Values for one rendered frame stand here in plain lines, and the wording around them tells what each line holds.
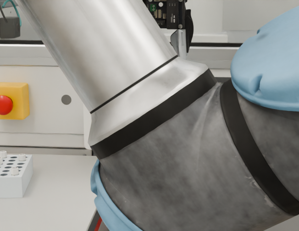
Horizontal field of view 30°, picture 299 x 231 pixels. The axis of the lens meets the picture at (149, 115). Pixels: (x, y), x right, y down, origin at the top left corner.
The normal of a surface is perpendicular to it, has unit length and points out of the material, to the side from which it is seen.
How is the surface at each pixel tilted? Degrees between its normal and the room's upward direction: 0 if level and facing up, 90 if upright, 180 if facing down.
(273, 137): 82
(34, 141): 90
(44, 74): 90
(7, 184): 90
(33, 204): 0
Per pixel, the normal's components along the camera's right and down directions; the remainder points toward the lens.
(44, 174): 0.00, -0.97
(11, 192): 0.06, 0.24
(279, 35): -0.52, -0.76
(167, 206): -0.33, 0.29
